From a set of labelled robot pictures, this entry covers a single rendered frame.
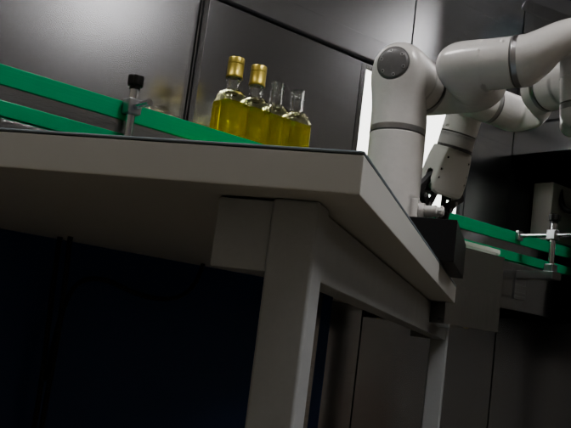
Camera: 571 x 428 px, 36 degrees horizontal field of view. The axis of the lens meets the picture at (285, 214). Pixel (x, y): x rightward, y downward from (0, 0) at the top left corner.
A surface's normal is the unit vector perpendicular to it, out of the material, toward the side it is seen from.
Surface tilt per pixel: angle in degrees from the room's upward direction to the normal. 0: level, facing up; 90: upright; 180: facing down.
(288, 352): 90
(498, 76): 138
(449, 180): 109
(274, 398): 90
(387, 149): 90
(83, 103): 90
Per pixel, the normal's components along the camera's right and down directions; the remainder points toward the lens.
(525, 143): -0.76, -0.19
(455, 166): 0.57, 0.23
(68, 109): 0.64, -0.04
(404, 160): 0.25, -0.12
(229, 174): -0.25, -0.18
